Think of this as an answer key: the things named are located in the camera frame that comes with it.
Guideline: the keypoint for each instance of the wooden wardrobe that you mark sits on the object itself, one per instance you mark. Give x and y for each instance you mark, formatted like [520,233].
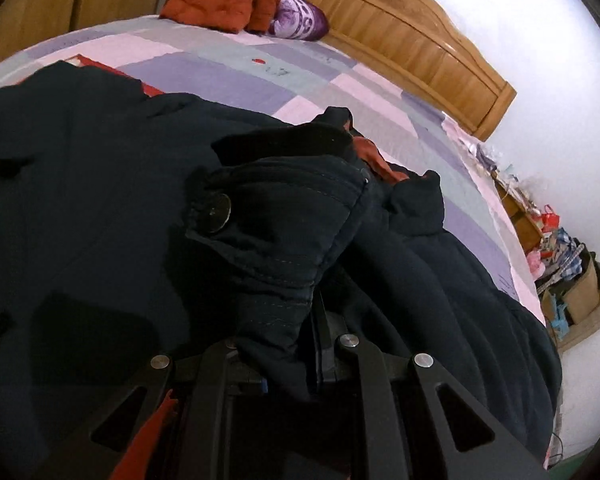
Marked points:
[40,5]

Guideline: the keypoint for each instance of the dark navy coat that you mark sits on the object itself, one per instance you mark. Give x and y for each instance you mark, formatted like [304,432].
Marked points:
[105,185]

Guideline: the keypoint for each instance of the cardboard box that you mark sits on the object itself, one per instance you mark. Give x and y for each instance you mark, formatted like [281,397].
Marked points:
[582,290]

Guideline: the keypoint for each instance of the purple printed pillow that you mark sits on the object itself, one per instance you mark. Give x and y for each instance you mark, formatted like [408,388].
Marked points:
[300,17]

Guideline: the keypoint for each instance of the patchwork quilt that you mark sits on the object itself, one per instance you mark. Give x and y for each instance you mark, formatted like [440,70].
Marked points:
[220,80]

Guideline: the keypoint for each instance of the light blue object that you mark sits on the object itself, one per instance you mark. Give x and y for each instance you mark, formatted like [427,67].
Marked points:
[558,317]

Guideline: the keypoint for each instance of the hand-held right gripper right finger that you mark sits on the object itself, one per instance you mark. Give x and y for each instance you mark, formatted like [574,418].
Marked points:
[365,385]

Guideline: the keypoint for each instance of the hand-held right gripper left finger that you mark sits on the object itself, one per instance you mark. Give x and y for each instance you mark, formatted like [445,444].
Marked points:
[215,375]

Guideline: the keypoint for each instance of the pink cloth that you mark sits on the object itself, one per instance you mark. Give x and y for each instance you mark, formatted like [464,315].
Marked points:
[535,262]

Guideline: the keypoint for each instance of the wooden headboard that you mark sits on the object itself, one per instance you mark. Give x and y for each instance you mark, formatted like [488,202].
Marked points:
[405,35]

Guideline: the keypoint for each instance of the wooden bedside cabinet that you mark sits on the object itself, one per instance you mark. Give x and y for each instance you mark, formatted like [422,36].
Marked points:
[522,220]

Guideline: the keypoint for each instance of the blue plaid cloth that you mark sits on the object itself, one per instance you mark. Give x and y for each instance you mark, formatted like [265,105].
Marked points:
[567,255]

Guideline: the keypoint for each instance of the orange-red jacket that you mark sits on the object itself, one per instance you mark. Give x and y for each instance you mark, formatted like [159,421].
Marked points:
[210,0]

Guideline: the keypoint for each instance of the red bag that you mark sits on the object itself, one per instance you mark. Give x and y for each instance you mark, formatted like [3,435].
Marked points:
[550,220]

